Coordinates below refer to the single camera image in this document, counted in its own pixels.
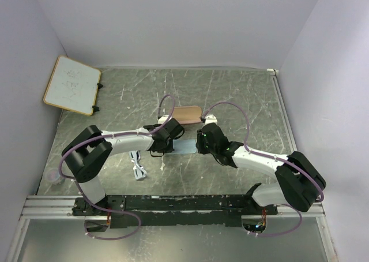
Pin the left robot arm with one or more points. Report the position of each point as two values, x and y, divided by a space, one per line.
86 155

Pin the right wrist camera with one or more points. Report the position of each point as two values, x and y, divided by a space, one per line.
210 118

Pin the aluminium rail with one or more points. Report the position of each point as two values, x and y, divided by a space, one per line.
60 207

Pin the small whiteboard with orange frame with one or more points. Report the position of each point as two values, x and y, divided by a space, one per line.
73 86

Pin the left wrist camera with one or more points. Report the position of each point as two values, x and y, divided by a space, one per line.
163 118

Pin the white sunglasses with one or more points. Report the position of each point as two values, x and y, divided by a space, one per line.
138 170

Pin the pink glasses case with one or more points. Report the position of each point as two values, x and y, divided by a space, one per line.
187 115

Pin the light blue cleaning cloth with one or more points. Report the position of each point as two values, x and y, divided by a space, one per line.
187 146

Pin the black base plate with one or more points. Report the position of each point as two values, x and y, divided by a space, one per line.
226 209

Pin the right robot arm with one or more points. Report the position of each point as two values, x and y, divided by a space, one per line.
298 183

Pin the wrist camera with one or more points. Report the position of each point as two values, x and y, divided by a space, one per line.
163 118
210 118

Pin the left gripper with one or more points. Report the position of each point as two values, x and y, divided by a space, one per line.
168 149

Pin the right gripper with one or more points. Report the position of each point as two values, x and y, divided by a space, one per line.
199 144

